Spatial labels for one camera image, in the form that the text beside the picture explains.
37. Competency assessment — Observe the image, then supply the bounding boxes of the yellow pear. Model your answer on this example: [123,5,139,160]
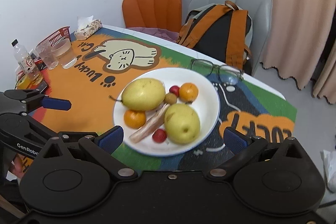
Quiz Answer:
[164,103,201,145]

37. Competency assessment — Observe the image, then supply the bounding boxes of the patterned tissue box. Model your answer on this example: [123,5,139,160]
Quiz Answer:
[74,15,102,41]

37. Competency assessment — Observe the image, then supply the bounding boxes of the frosted ribbed cup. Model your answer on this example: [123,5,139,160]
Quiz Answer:
[51,38,77,69]

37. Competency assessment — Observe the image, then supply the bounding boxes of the pink curtain panel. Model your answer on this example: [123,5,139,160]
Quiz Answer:
[311,38,336,105]
[231,0,336,90]

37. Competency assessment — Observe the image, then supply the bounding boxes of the yellow tape roll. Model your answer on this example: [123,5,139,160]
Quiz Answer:
[16,74,36,89]

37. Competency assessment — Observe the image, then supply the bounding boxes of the large white plastic bag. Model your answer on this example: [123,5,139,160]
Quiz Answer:
[322,149,336,193]

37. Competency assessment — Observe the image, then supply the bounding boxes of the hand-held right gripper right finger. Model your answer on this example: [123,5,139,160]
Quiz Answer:
[207,127,305,184]

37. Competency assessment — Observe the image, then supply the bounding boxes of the clear drink bottle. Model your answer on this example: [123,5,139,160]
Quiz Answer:
[11,39,44,86]

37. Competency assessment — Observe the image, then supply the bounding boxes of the red mesh basket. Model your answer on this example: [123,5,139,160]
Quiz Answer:
[35,27,71,48]

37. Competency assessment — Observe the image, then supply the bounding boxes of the grey chair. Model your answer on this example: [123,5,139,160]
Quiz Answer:
[187,0,273,76]

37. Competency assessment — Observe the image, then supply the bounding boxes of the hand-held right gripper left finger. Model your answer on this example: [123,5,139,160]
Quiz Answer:
[41,126,138,184]

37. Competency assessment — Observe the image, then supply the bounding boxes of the orange and black backpack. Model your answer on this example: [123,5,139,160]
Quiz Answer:
[177,0,254,69]

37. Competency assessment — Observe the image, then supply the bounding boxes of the large yellow mango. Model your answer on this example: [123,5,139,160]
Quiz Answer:
[108,78,166,111]

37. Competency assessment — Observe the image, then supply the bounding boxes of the clear plastic cup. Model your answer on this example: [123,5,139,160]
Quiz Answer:
[35,40,59,70]

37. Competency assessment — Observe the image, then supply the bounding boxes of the peeled pomelo segment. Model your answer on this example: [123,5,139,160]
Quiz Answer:
[129,103,171,144]

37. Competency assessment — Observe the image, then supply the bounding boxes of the brown longan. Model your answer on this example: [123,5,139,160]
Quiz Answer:
[164,93,177,105]

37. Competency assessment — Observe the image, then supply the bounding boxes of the colourful cat printed mat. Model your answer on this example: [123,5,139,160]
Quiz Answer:
[16,31,298,172]

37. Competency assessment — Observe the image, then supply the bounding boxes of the black phone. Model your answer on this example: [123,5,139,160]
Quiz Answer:
[33,81,49,92]

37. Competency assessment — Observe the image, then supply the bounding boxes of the red packet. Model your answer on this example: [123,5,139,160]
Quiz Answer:
[34,59,48,71]

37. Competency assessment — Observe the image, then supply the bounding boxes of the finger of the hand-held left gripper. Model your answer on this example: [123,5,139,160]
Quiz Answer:
[5,89,72,112]
[25,118,96,144]

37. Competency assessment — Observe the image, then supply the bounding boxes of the orange chair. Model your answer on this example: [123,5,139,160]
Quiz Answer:
[122,0,183,30]

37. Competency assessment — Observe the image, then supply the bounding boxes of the person's left hand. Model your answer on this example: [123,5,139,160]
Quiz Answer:
[7,154,27,180]

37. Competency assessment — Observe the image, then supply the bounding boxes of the mauve cloth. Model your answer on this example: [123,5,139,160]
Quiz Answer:
[127,27,180,42]

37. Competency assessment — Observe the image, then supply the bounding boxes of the eyeglasses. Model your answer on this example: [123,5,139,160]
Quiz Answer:
[190,58,244,86]

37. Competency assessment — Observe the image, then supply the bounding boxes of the white round plate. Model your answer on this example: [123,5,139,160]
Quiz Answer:
[113,67,220,157]

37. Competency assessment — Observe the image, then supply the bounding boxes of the whole orange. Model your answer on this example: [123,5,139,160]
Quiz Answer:
[179,83,198,102]

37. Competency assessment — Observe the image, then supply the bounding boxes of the peeled mandarin half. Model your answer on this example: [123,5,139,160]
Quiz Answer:
[124,109,146,128]

